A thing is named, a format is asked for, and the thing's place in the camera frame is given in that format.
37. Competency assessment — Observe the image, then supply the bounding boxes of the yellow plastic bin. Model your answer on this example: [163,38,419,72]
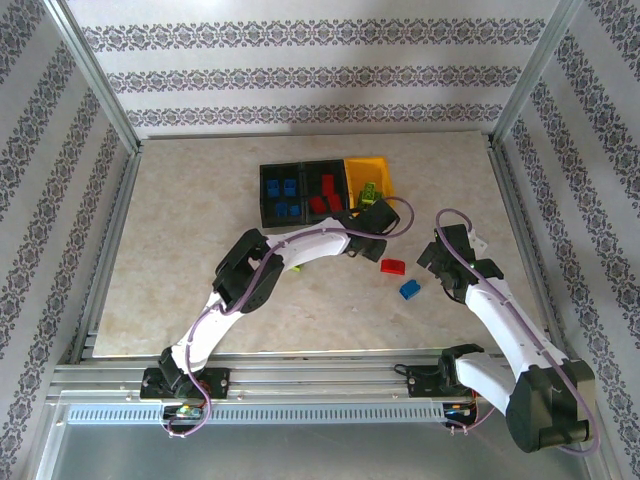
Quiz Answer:
[343,156,400,211]

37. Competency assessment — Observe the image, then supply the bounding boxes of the black plastic bin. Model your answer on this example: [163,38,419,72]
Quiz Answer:
[258,162,307,229]
[301,159,351,225]

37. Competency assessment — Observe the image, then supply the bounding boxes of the grey metal panel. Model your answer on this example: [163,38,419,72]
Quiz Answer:
[29,399,614,480]

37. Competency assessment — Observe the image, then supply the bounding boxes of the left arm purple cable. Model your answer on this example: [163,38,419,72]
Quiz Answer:
[184,196,416,377]

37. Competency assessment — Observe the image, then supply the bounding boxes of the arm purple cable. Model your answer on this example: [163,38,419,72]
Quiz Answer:
[184,196,416,377]
[433,206,602,458]

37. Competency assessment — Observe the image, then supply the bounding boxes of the aluminium side rail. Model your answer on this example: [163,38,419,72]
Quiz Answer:
[485,139,574,359]
[67,149,144,364]

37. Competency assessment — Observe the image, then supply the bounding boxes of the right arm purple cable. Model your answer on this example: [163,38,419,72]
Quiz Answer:
[433,206,602,458]

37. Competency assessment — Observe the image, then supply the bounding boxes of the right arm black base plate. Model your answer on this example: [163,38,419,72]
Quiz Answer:
[405,365,481,399]

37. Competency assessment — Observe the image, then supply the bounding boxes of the aluminium mounting rail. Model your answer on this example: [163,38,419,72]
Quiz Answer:
[49,349,589,402]

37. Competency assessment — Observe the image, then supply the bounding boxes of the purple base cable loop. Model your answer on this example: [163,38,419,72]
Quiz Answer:
[445,394,506,437]
[149,382,211,440]

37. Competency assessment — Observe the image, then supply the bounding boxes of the grey slotted cable duct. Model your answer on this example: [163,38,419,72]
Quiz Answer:
[66,402,452,426]

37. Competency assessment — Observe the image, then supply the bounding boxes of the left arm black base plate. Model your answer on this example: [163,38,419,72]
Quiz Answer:
[139,368,232,401]

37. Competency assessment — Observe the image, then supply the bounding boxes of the aluminium frame post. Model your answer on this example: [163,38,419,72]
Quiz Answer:
[490,0,592,147]
[43,0,145,157]

